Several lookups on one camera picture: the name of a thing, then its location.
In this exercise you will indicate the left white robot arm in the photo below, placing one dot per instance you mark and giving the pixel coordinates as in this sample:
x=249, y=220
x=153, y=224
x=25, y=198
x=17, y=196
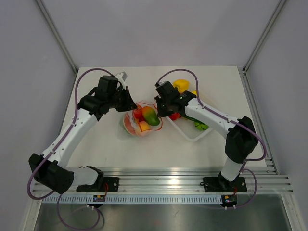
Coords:
x=50, y=168

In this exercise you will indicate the red apple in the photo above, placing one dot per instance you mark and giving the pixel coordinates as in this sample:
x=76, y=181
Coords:
x=175, y=116

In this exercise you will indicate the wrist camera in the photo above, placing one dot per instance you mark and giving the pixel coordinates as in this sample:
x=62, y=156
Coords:
x=157, y=84
x=121, y=76

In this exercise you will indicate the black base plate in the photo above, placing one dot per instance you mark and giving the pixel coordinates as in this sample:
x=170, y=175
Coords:
x=217, y=185
x=109, y=184

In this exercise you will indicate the right frame post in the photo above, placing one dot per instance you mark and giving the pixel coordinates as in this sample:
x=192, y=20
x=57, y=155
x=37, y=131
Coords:
x=265, y=33

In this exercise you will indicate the red tomato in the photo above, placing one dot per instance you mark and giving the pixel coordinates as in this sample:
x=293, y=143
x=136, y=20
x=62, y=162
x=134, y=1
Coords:
x=137, y=113

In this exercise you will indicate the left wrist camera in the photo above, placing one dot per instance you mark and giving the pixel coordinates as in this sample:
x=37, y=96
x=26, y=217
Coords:
x=121, y=76

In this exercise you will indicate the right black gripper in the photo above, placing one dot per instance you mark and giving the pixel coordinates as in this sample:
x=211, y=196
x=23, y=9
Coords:
x=161, y=113

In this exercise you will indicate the frame post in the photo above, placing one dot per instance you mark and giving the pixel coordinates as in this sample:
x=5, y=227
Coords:
x=265, y=33
x=42, y=8

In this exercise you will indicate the left frame post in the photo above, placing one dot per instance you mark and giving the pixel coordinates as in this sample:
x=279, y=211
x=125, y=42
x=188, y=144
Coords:
x=42, y=8

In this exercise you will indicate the orange green mango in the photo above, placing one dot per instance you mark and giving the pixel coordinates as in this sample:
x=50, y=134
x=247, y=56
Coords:
x=150, y=116

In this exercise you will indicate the peach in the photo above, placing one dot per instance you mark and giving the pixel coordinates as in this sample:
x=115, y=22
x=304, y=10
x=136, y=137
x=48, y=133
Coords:
x=144, y=126

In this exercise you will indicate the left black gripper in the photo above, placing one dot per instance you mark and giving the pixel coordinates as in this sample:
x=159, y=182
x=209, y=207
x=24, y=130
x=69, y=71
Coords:
x=129, y=104

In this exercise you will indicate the watermelon slice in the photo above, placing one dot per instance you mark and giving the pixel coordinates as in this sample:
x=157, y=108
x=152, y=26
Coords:
x=130, y=124

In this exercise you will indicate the yellow bell pepper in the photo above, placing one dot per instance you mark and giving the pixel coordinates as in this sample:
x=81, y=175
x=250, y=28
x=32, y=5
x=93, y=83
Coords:
x=181, y=85

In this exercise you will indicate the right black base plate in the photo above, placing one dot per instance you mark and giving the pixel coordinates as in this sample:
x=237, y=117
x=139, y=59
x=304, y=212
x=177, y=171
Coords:
x=217, y=185

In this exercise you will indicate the aluminium rail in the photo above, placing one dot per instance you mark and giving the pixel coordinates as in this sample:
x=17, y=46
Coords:
x=186, y=180

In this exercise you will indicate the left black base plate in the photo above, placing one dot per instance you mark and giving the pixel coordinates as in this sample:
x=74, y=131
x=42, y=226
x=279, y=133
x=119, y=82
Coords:
x=109, y=184

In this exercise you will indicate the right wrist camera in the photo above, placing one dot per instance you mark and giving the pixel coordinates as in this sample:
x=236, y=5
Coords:
x=157, y=84

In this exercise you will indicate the white slotted cable duct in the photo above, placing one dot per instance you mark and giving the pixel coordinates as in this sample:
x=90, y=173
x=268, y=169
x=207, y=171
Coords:
x=134, y=199

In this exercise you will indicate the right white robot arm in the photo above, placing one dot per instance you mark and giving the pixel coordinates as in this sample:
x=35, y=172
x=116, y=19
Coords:
x=238, y=133

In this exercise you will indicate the clear zip bag orange zipper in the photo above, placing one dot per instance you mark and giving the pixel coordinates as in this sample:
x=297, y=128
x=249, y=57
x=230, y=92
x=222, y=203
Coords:
x=140, y=105

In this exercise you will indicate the white plastic basket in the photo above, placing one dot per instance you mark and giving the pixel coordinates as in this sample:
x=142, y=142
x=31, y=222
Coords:
x=187, y=129

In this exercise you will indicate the green chives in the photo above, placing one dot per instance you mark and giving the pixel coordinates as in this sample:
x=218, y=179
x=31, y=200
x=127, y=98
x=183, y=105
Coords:
x=189, y=118

